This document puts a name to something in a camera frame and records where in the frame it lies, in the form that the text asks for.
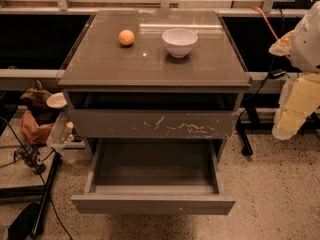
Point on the black stand leg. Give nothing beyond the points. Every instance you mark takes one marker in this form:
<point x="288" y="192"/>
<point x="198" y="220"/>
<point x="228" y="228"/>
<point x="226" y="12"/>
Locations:
<point x="46" y="198"/>

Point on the black table frame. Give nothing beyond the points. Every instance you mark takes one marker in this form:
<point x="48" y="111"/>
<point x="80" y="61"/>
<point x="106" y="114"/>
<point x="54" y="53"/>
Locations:
<point x="256" y="116"/>

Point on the scratched grey top drawer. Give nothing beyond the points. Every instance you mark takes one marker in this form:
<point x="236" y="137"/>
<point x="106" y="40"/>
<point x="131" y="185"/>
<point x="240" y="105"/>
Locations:
<point x="153" y="124"/>

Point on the grey drawer cabinet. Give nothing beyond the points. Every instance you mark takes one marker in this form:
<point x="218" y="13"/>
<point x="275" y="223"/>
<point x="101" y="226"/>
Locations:
<point x="105" y="75"/>

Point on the orange cloth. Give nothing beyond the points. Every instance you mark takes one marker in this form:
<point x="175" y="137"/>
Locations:
<point x="32" y="131"/>

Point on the grey clamp tool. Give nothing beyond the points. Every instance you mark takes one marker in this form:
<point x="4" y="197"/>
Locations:
<point x="30" y="156"/>

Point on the black power adapter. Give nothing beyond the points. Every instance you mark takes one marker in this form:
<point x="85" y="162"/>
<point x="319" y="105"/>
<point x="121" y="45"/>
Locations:
<point x="275" y="74"/>

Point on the brown cloth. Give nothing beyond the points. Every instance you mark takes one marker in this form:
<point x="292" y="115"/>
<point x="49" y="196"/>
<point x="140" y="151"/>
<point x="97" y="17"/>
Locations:
<point x="35" y="99"/>

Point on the white ceramic bowl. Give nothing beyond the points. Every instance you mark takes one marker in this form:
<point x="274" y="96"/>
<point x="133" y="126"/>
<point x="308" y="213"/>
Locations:
<point x="179" y="42"/>

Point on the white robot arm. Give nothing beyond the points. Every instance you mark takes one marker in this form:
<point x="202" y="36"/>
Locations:
<point x="305" y="47"/>

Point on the orange fruit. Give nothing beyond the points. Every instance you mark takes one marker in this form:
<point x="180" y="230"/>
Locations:
<point x="126" y="37"/>

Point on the small white bowl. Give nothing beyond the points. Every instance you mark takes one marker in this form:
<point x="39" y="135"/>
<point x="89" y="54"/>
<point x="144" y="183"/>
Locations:
<point x="56" y="101"/>

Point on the clear plastic storage bin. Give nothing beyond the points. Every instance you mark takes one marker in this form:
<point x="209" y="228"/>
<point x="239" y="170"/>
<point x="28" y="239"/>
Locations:
<point x="63" y="142"/>

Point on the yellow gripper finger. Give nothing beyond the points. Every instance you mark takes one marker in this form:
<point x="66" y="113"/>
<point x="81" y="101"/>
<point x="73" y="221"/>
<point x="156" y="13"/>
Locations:
<point x="298" y="100"/>

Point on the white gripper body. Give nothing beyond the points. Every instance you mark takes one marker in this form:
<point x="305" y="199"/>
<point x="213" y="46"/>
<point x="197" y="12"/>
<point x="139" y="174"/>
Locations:
<point x="307" y="49"/>

